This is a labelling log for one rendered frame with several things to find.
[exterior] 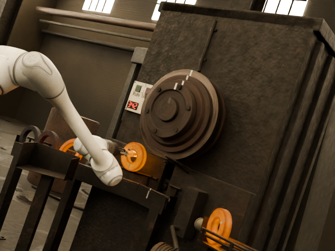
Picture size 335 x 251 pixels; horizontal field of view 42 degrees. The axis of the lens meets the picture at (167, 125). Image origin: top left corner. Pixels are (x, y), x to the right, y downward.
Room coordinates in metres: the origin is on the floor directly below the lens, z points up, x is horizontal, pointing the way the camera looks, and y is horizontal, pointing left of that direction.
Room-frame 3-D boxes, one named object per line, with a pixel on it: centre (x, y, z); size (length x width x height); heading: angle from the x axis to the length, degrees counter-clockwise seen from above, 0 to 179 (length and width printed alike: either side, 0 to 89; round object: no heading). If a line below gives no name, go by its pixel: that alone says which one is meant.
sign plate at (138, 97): (2.53, 0.16, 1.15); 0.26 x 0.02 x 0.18; 53
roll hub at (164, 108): (2.16, 0.01, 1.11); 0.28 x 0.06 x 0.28; 53
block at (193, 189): (2.11, -0.24, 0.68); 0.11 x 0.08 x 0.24; 143
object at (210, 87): (2.24, -0.04, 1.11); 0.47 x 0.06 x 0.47; 53
